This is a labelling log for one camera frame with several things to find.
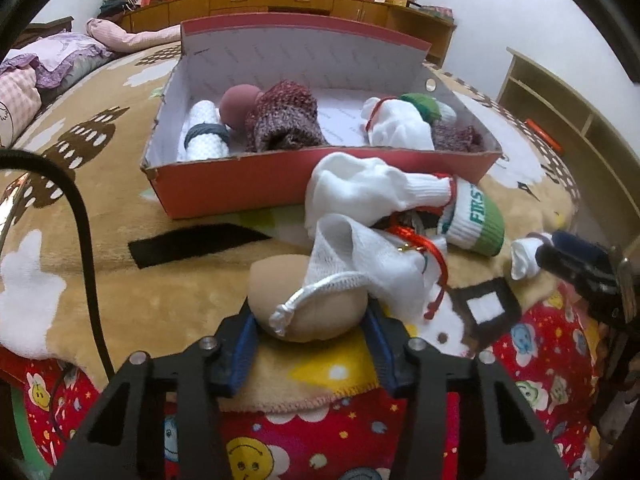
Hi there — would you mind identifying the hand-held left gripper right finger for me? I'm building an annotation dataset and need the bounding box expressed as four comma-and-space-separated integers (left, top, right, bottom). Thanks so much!
362, 305, 571, 480

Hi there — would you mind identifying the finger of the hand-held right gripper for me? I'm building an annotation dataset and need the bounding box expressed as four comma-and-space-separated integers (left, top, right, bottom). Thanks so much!
535, 244, 616, 293
552, 230, 623, 266

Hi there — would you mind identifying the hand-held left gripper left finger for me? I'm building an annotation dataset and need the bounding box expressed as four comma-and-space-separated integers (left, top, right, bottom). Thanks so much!
50, 302, 258, 480

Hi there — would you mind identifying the white sock purple cuff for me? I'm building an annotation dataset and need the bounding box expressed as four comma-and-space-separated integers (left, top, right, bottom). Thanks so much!
510, 232, 553, 281

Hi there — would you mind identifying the beige sock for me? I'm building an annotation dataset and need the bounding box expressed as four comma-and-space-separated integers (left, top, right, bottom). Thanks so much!
248, 255, 368, 343

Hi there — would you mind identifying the white mesh sock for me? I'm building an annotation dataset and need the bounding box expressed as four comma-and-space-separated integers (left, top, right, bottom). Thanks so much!
267, 213, 448, 338

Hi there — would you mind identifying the white sock green band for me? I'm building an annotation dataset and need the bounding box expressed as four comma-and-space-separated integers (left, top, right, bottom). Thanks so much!
437, 180, 506, 257
400, 92, 458, 126

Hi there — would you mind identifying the white socks red tie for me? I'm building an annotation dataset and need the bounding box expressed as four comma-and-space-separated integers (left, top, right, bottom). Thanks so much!
387, 225, 453, 321

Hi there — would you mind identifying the purple knitted sock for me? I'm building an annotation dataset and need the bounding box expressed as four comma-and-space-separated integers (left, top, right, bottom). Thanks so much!
430, 122, 488, 153

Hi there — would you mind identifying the white sock red trim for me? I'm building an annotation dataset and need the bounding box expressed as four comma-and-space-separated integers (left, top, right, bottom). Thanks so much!
304, 152, 458, 238
361, 96, 436, 151

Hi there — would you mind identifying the white sock grey band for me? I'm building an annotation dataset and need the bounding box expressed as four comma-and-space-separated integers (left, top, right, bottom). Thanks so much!
177, 100, 232, 161

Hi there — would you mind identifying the maroon knitted sock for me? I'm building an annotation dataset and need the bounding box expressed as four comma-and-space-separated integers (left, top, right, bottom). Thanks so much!
243, 80, 328, 153

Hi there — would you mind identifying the dusty pink sock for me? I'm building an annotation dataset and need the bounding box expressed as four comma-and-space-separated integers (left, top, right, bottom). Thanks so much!
220, 85, 263, 133

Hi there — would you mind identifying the red cardboard shoebox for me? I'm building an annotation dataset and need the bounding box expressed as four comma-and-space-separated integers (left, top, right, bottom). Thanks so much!
140, 14, 503, 220

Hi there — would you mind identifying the tan sheep printed blanket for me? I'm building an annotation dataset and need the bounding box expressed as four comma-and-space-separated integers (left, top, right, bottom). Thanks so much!
0, 42, 581, 411

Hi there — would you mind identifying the red smiley printed bedsheet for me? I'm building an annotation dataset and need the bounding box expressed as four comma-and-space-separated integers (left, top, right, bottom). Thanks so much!
0, 300, 606, 480

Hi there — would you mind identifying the orange plastic item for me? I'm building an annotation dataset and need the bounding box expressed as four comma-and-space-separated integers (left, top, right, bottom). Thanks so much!
525, 119, 566, 153

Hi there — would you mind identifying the light wooden shelf unit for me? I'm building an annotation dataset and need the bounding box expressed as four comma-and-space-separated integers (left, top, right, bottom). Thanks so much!
495, 47, 640, 161

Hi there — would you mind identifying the pink checked cartoon pillow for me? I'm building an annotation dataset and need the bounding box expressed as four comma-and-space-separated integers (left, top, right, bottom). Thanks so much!
0, 67, 43, 143

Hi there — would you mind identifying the purple frilled pillow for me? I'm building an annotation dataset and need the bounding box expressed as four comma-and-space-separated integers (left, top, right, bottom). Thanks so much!
0, 32, 116, 91

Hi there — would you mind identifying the long wooden cabinet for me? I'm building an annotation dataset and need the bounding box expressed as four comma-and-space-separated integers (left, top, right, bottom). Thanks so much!
117, 0, 457, 67

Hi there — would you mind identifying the pile of folded clothes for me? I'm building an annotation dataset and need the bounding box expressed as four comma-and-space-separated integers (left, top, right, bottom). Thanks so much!
97, 0, 143, 17

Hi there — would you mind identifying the thick black cable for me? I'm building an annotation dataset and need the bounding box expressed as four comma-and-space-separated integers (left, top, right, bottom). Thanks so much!
0, 149, 117, 378

